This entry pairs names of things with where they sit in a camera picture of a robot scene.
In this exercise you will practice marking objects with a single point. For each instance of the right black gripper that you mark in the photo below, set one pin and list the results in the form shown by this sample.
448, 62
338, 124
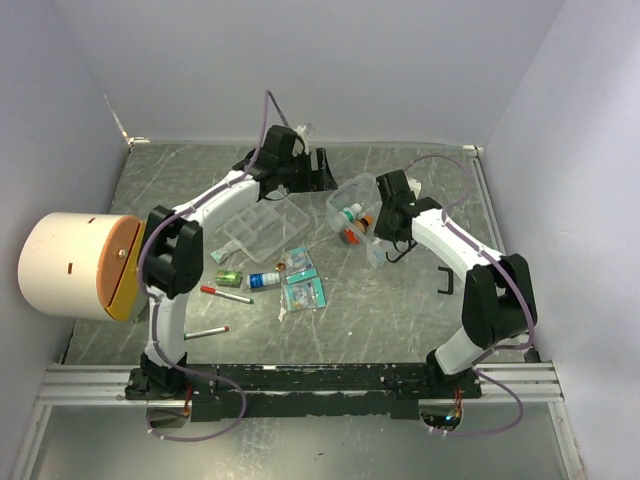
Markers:
382, 232

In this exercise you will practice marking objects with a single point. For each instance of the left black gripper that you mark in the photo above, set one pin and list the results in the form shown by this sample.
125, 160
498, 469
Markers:
326, 180

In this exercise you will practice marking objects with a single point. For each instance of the clear plastic storage box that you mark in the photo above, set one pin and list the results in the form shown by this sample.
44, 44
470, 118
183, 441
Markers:
360, 189

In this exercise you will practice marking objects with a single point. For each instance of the orange cap small bottle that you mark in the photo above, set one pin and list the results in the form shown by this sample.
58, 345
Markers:
364, 223

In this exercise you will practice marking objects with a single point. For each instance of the white green dropper bottle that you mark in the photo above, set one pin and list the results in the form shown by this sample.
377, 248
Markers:
350, 213

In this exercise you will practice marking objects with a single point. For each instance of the white blue gauze packet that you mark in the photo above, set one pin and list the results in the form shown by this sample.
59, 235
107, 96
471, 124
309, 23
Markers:
376, 253

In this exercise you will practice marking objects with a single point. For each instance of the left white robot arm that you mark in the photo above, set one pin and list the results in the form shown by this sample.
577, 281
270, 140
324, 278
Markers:
171, 260

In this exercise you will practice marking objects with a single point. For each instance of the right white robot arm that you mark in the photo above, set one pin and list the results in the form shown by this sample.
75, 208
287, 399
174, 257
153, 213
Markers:
498, 298

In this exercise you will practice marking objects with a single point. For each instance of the white blue medicine bottle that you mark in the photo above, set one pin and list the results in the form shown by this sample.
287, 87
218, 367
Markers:
263, 280

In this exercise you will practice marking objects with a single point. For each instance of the red cross grey disc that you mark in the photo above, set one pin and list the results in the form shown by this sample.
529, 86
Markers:
349, 237

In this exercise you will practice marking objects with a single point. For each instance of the clear divided organizer tray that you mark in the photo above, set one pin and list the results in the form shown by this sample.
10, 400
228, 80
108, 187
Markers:
265, 227

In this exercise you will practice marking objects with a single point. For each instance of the teal blister pack upper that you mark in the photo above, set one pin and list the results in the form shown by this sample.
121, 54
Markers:
299, 266

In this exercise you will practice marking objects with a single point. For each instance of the teal blister pack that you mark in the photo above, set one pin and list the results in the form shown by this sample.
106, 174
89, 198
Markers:
299, 266
307, 294

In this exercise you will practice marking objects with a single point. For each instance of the teal blister pack lower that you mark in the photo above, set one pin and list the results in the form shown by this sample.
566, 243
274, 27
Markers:
307, 294

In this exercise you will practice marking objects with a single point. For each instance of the teal plaster strip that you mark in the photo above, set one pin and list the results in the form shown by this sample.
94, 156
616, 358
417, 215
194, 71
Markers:
221, 254

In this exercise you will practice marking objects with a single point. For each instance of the green battery pack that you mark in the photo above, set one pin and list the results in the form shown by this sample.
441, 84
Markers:
228, 278

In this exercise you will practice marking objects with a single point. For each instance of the red cap marker pen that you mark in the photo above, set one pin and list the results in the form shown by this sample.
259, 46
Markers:
225, 295

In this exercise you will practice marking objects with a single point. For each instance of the green cap marker pen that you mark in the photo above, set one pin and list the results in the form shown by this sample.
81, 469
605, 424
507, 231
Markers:
206, 333

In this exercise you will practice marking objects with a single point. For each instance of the white cylinder drum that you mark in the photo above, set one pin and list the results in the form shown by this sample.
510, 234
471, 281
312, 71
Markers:
80, 265

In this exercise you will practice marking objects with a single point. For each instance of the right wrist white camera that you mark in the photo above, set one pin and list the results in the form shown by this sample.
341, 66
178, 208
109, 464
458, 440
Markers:
415, 186

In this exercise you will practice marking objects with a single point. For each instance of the wrist white camera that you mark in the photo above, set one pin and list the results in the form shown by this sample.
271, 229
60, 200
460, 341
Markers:
415, 186
305, 132

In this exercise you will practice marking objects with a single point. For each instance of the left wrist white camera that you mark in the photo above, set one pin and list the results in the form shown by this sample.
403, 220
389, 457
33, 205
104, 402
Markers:
305, 132

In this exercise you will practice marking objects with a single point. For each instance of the black box handle clip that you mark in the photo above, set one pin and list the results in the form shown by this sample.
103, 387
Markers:
449, 287

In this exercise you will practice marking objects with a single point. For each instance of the black mounting base rail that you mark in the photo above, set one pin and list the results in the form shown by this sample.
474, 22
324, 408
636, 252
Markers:
220, 391

